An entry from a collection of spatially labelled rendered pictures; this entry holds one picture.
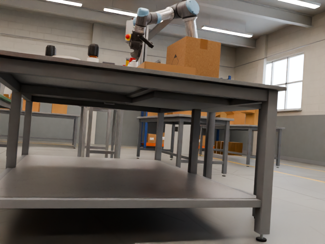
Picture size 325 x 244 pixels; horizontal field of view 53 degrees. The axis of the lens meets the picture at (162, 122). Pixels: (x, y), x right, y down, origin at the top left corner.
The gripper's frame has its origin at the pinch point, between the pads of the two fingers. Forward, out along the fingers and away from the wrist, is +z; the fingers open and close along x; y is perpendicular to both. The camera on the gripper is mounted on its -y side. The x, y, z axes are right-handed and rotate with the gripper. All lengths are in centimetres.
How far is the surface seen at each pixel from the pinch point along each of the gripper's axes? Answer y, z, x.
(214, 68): -38, -15, 43
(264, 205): -57, 35, 108
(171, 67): 0, -23, 75
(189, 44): -21, -26, 38
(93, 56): 28.5, 10.1, -25.8
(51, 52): 60, 18, -48
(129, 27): -2, -9, -59
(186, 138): -256, 319, -430
